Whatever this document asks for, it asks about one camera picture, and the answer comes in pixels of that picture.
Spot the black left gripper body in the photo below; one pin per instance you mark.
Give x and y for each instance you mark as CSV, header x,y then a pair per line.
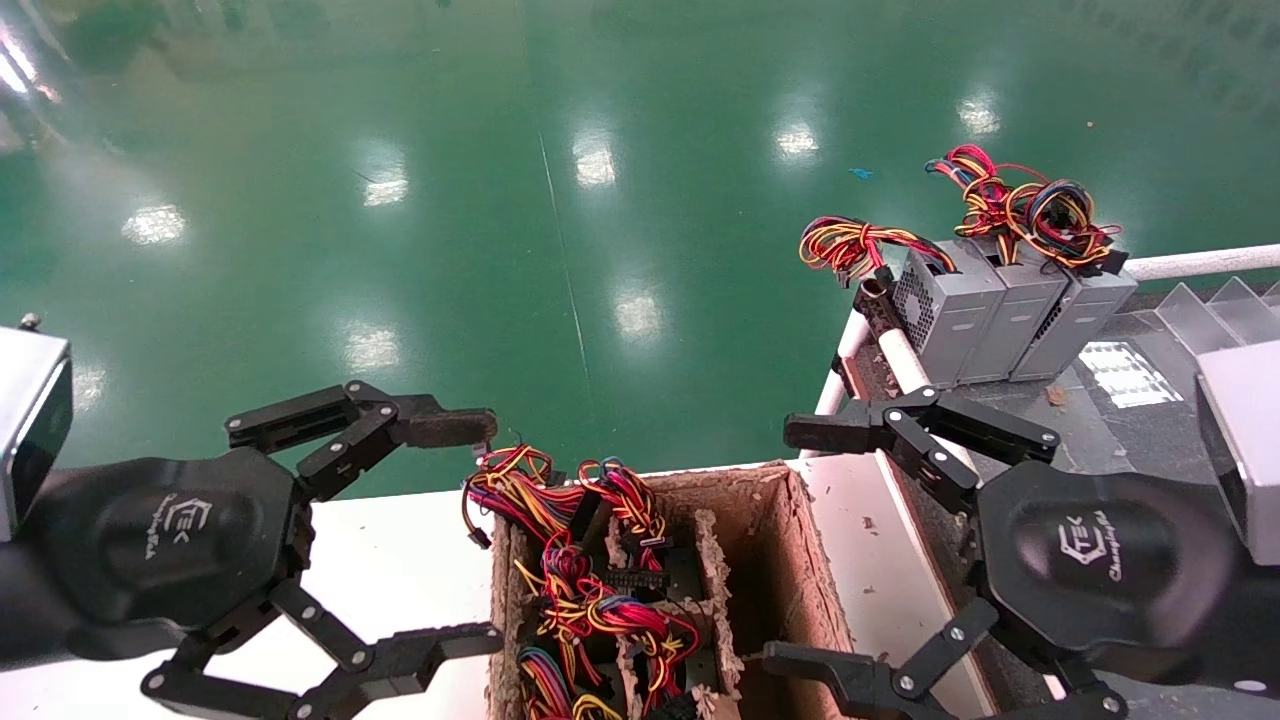
x,y
170,540

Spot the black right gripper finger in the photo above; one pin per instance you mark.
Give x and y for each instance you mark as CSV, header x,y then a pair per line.
x,y
870,690
830,432

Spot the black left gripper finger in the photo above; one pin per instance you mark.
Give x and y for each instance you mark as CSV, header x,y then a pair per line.
x,y
400,665
450,426

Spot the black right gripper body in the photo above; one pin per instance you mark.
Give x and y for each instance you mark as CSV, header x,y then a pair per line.
x,y
1100,570

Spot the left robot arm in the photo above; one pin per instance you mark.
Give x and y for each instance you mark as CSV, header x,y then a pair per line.
x,y
18,620

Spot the short white pipe leg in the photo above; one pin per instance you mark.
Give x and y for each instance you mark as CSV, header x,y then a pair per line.
x,y
850,350

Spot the black pipe joint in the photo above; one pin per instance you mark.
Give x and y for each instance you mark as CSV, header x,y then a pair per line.
x,y
880,300

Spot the brown cardboard box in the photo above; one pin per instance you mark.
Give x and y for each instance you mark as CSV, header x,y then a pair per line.
x,y
790,570

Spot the cardboard divider insert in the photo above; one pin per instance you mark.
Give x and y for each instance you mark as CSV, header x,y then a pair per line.
x,y
715,570

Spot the brown cardboard crumb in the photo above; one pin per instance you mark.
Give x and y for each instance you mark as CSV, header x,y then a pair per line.
x,y
1056,395

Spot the clear acrylic divider tray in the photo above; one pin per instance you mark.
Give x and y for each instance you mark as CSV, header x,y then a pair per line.
x,y
1230,310

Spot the long white pipe rail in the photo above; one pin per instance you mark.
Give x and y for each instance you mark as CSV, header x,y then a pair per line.
x,y
905,360
1200,263

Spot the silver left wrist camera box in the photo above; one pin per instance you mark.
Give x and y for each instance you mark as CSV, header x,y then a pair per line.
x,y
30,420

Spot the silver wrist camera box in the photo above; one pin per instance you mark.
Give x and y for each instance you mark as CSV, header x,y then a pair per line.
x,y
30,420
1250,450

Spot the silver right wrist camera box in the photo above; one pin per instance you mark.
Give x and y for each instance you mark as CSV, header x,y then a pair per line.
x,y
1250,450

